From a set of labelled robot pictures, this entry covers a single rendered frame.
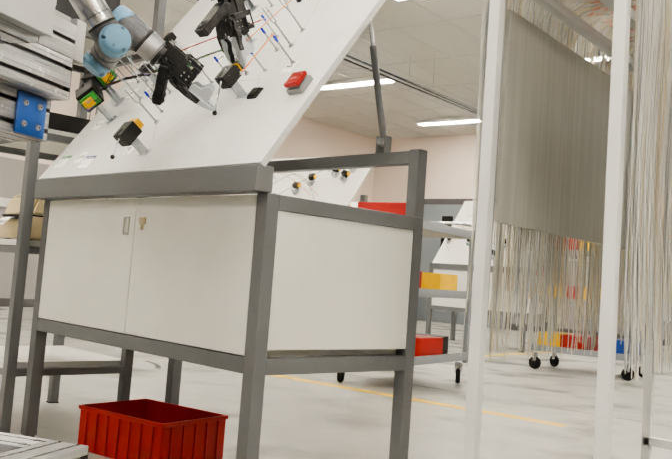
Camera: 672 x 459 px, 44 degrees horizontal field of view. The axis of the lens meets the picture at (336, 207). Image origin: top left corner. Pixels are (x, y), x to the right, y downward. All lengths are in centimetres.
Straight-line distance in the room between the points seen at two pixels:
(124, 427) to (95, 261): 52
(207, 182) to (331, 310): 46
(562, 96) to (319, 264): 91
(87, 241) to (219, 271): 69
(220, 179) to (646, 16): 108
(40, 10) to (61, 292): 141
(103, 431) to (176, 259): 73
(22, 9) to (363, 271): 115
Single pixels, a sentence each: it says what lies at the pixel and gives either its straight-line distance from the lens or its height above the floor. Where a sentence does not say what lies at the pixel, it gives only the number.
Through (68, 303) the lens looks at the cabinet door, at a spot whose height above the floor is 46.
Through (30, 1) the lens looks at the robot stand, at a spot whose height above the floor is 105.
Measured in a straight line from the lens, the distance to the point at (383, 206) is 494.
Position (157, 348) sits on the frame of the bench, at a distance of 236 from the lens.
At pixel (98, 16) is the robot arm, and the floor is 120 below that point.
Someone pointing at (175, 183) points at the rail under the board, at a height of 83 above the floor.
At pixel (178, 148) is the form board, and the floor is 94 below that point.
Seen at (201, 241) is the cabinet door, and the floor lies 68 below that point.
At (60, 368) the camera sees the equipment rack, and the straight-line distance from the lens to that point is 315.
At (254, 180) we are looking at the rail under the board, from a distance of 201.
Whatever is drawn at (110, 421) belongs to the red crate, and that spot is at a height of 11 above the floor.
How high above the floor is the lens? 60
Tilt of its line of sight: 5 degrees up
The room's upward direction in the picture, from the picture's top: 4 degrees clockwise
